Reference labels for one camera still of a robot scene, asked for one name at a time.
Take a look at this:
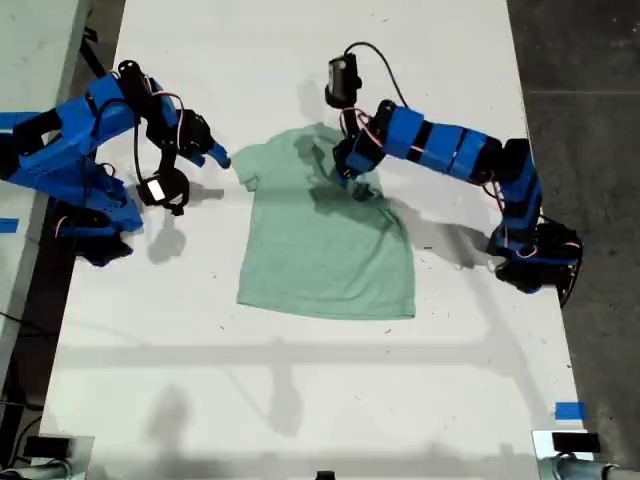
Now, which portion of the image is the black slanted leg bar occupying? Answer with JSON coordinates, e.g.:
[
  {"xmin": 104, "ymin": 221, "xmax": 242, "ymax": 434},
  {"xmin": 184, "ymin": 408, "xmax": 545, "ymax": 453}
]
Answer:
[{"xmin": 79, "ymin": 27, "xmax": 112, "ymax": 94}]

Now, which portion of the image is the black base cable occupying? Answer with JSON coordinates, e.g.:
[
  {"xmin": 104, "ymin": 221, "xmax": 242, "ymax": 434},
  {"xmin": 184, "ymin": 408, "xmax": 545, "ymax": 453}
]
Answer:
[{"xmin": 558, "ymin": 259, "xmax": 585, "ymax": 309}]

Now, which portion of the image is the square blue tape piece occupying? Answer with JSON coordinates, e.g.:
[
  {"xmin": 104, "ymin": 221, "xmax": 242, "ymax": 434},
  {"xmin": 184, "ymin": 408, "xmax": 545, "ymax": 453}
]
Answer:
[{"xmin": 554, "ymin": 401, "xmax": 586, "ymax": 421}]

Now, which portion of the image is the pale side table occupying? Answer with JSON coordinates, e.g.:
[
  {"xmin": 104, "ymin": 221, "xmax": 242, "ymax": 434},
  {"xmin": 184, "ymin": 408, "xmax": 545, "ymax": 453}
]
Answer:
[{"xmin": 0, "ymin": 0, "xmax": 92, "ymax": 386}]

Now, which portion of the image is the pale green T-shirt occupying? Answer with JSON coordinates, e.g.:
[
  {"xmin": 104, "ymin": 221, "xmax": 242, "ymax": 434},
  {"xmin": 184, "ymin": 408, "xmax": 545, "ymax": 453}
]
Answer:
[{"xmin": 232, "ymin": 124, "xmax": 417, "ymax": 321}]

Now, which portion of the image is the black floor cable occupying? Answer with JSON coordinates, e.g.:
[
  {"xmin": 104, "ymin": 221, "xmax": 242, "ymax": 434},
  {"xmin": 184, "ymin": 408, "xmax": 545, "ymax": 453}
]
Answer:
[
  {"xmin": 7, "ymin": 414, "xmax": 44, "ymax": 461},
  {"xmin": 0, "ymin": 310, "xmax": 39, "ymax": 335}
]

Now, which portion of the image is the grey tube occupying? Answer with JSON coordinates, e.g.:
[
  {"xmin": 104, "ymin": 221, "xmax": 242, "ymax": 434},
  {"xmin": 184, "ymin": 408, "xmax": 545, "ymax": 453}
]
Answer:
[
  {"xmin": 0, "ymin": 459, "xmax": 71, "ymax": 480},
  {"xmin": 539, "ymin": 457, "xmax": 640, "ymax": 480}
]

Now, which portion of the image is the shiny metal plate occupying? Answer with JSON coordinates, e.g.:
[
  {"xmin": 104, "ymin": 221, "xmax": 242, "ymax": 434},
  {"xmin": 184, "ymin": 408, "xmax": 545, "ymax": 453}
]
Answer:
[
  {"xmin": 37, "ymin": 434, "xmax": 96, "ymax": 480},
  {"xmin": 531, "ymin": 428, "xmax": 601, "ymax": 480}
]

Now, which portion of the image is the black camera box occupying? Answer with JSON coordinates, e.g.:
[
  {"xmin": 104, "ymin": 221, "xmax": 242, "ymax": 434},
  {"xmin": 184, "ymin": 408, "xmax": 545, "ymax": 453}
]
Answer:
[
  {"xmin": 324, "ymin": 53, "xmax": 363, "ymax": 109},
  {"xmin": 135, "ymin": 169, "xmax": 192, "ymax": 207}
]

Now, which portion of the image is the black camera cable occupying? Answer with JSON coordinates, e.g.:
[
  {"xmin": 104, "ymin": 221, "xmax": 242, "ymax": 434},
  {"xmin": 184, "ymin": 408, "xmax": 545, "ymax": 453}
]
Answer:
[
  {"xmin": 344, "ymin": 41, "xmax": 410, "ymax": 109},
  {"xmin": 132, "ymin": 117, "xmax": 152, "ymax": 184}
]

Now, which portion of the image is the small black box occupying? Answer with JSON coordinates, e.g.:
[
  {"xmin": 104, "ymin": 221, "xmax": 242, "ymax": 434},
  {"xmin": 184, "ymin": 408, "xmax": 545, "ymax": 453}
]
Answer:
[
  {"xmin": 552, "ymin": 432, "xmax": 601, "ymax": 455},
  {"xmin": 23, "ymin": 436, "xmax": 71, "ymax": 459}
]

